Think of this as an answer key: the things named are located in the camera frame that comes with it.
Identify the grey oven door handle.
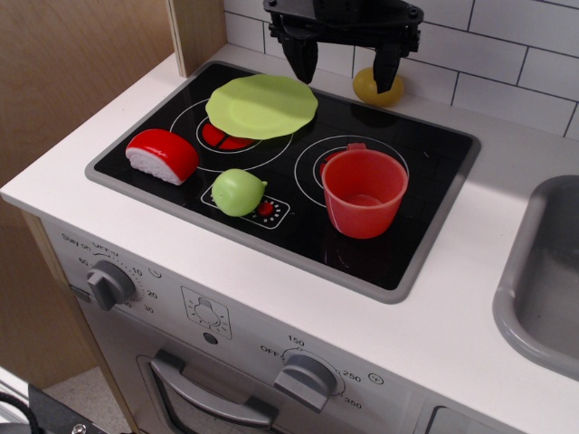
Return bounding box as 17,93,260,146
150,350,279,430

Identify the black metal base plate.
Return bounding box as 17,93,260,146
28,383,106,434

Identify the grey timer knob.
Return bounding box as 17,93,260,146
87,260,136,311

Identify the yellow toy lemon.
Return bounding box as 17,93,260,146
353,68,404,108

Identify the green plastic plate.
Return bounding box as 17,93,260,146
205,74,318,140

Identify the grey toy sink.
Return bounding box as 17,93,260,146
492,175,578,380

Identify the wooden side panel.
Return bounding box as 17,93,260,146
166,0,227,77

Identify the red white toy sushi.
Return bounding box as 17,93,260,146
125,128,199,185

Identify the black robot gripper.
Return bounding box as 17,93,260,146
262,0,424,94

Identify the grey temperature knob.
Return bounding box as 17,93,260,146
274,352,337,413

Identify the black toy stovetop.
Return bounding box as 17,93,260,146
86,62,480,304

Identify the red plastic cup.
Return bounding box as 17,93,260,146
321,142,409,240

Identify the green toy pear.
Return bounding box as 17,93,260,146
211,168,268,217

